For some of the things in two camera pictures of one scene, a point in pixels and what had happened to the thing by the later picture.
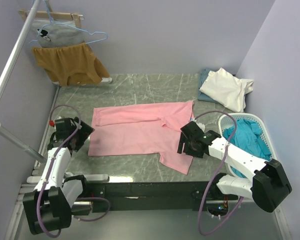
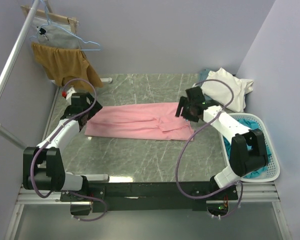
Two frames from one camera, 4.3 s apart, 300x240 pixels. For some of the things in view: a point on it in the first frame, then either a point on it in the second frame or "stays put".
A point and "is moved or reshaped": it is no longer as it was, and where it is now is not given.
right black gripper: [183, 139] to [182, 102]
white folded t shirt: [230, 91] stays put
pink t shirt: [150, 128] is moved or reshaped
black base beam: [169, 196] stays put
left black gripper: [85, 131] to [95, 109]
